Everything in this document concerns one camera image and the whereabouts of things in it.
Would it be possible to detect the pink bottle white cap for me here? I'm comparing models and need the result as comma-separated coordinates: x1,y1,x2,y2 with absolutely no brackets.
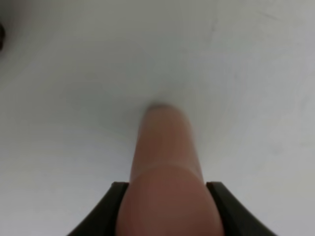
116,105,224,236

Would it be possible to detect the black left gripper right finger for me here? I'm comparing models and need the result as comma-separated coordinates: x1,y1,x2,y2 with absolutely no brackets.
206,182,276,236

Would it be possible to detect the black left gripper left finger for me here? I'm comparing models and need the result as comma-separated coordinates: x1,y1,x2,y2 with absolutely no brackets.
68,182,128,236

